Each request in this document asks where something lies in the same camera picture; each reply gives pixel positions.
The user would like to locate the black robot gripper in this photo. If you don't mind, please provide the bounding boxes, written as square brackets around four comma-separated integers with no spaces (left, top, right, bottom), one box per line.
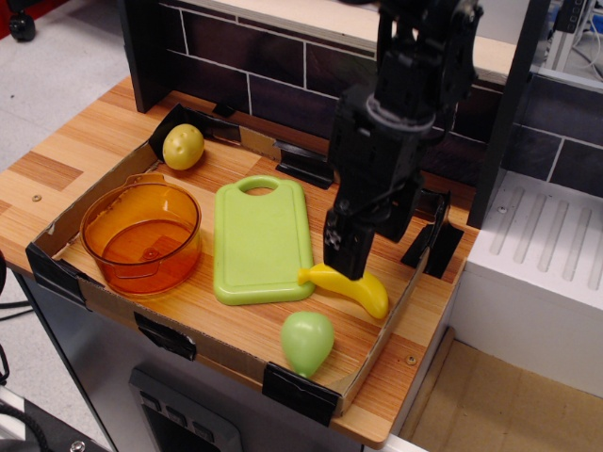
[323,86,435,281]

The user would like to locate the yellow plastic toy banana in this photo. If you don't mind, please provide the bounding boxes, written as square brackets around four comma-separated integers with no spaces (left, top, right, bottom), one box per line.
[298,264,389,319]

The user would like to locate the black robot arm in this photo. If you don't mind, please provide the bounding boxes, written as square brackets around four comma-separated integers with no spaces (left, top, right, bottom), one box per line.
[323,1,483,280]

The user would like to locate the orange transparent plastic pot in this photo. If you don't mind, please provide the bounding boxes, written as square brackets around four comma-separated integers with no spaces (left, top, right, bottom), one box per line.
[80,173,202,296]

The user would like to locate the cardboard fence with black tape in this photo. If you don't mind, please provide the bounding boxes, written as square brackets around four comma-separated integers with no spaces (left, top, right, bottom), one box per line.
[26,105,476,443]

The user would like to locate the green plastic cutting board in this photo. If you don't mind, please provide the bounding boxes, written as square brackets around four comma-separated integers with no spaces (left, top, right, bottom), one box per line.
[214,175,315,306]

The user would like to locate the green plastic toy pear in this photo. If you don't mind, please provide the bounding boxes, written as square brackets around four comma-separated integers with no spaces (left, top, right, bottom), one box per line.
[281,312,334,378]

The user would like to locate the white toy sink drainboard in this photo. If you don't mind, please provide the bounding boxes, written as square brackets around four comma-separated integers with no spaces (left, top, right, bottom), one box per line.
[450,171,602,396]

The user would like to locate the yellow plastic toy potato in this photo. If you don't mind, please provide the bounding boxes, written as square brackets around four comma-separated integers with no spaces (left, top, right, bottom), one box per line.
[162,123,204,170]

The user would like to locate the grey toy oven front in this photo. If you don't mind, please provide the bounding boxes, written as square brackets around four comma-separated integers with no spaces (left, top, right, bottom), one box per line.
[129,369,243,451]

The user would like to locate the black caster wheel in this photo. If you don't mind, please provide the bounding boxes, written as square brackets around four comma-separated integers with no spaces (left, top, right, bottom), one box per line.
[8,11,36,42]

